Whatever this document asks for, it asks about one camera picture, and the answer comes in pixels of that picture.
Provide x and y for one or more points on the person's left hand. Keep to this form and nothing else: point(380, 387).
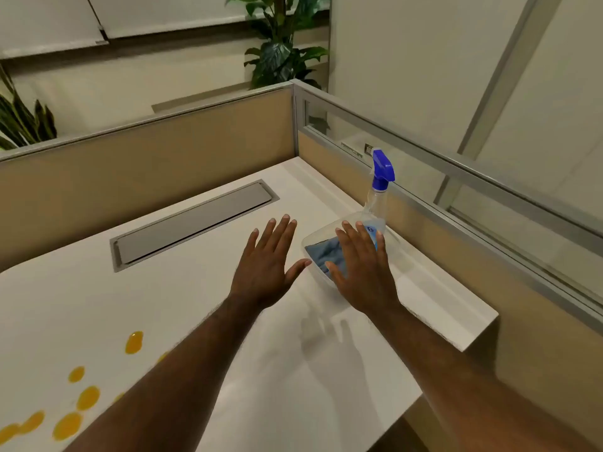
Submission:
point(261, 272)

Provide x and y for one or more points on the person's right hand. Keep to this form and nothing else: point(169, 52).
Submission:
point(365, 280)

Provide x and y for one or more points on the person's right thumb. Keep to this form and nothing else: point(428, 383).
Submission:
point(337, 275)

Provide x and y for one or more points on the person's left little finger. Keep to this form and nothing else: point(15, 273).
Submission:
point(252, 247)

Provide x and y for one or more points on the person's left middle finger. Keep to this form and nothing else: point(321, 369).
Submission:
point(280, 237)

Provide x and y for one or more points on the person's right middle finger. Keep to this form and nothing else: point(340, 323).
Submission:
point(353, 242)

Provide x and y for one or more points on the person's left thumb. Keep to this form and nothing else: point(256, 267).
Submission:
point(297, 270)

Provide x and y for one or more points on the person's right little finger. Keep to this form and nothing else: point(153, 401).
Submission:
point(382, 251)

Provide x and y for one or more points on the person's left forearm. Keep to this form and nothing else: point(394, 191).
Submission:
point(165, 385)

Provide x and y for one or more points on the person's right forearm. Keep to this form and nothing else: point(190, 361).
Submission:
point(461, 385)

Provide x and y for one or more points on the blue cleaning cloth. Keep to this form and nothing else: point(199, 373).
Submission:
point(322, 254)

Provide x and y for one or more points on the clear plastic container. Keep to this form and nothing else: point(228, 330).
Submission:
point(316, 237)

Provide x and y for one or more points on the clear spray bottle blue nozzle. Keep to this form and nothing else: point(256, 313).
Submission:
point(377, 202)

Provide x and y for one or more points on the small white label strip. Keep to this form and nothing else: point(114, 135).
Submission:
point(351, 149)

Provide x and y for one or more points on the beige cubicle partition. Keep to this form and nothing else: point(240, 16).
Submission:
point(141, 169)

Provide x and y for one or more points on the beige partition with glass panel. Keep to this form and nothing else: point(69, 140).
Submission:
point(532, 296)

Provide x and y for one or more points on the broad leaf green plant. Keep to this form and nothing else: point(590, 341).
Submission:
point(278, 56)

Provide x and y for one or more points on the yellow liquid spill drops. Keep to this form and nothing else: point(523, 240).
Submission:
point(87, 398)

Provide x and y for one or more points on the green snake plant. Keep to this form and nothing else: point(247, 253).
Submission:
point(23, 122)

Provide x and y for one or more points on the grey metal wall post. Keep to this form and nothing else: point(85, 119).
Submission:
point(499, 84)

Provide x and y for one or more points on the white wall board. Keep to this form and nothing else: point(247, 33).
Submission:
point(42, 21)
point(188, 11)

